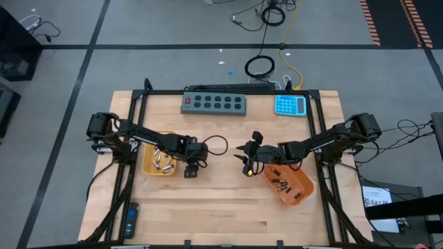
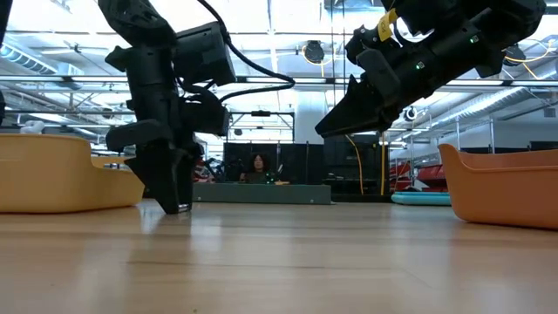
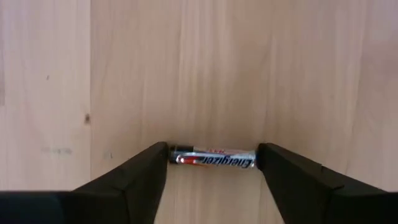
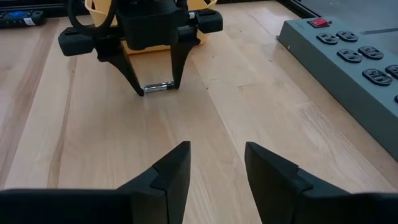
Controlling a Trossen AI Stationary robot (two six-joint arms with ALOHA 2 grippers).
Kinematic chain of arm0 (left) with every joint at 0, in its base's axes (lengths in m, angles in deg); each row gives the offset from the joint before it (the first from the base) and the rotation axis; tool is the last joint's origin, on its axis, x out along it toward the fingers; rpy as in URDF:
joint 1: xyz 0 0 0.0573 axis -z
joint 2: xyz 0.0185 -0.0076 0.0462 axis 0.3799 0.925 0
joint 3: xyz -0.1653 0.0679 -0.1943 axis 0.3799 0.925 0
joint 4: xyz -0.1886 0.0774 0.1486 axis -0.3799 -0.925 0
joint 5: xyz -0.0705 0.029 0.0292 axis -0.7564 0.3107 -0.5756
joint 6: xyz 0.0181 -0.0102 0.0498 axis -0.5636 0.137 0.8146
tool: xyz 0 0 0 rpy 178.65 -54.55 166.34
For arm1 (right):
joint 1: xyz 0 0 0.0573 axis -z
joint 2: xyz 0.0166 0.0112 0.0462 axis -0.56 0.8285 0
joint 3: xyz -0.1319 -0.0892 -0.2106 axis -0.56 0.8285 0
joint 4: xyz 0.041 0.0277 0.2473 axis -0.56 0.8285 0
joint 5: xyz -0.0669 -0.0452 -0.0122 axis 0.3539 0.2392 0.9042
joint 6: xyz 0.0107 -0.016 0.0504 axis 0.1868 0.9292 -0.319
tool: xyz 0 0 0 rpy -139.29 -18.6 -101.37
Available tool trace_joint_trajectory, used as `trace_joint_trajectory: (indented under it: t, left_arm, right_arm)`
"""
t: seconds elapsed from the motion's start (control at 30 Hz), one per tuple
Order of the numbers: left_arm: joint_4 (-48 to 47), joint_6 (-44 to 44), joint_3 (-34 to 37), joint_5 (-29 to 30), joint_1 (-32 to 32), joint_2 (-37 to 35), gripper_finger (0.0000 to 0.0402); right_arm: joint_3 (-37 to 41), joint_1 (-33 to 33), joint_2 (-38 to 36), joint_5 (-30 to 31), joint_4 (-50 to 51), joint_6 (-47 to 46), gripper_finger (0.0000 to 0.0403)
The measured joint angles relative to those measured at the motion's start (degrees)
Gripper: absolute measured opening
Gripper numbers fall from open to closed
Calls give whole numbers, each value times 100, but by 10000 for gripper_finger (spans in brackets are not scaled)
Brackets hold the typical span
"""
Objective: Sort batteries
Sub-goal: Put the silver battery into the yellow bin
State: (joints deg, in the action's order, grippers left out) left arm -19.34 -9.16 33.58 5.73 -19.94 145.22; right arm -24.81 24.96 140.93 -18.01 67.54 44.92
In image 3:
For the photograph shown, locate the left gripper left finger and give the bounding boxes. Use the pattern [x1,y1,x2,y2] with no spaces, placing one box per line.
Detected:
[0,142,170,224]

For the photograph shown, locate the silver Energizer AAA battery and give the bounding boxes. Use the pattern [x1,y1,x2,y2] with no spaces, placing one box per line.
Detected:
[169,144,257,169]

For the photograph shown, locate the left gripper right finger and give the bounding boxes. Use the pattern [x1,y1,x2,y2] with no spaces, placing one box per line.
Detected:
[257,142,398,224]

